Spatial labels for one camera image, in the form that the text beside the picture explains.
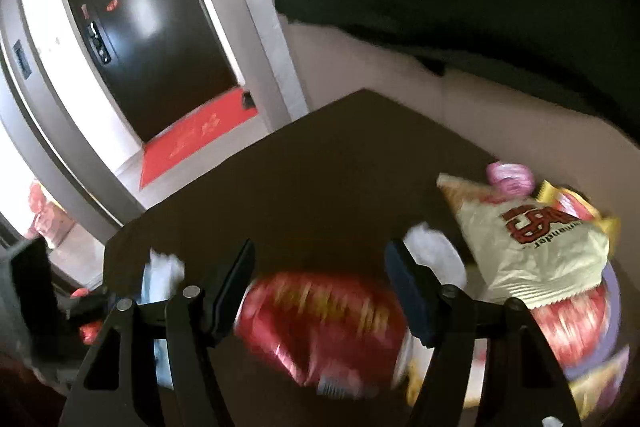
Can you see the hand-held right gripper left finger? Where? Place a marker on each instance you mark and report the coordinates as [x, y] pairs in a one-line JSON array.
[[235, 289]]

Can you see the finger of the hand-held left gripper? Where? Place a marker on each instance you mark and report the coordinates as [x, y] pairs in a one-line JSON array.
[[87, 303]]

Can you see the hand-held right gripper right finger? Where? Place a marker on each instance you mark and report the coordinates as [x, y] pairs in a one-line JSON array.
[[404, 289]]

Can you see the red snack bag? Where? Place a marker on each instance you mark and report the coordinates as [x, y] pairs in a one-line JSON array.
[[320, 332]]

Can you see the pink ice cream wrapper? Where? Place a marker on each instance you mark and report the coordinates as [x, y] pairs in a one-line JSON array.
[[510, 177]]

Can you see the white blue wrapper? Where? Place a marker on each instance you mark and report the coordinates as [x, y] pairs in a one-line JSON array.
[[162, 272]]

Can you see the white snack bag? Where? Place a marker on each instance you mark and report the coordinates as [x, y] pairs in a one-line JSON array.
[[530, 257]]

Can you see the red doormat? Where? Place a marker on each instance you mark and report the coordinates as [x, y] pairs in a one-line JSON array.
[[200, 127]]

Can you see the red white packet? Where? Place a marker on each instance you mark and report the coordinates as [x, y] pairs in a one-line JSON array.
[[575, 327]]

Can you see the yellow snack packet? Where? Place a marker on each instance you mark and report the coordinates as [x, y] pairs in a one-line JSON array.
[[575, 203]]

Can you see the purple wrapper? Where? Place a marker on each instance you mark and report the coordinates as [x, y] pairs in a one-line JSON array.
[[614, 307]]

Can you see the black door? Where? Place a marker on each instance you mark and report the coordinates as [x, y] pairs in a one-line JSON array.
[[150, 57]]

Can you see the black door lock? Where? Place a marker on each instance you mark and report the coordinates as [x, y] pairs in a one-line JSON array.
[[97, 42]]

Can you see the dark wall panel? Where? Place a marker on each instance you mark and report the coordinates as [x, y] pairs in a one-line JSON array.
[[21, 59]]

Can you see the grey door frame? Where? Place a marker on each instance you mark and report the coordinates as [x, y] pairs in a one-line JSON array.
[[260, 32]]

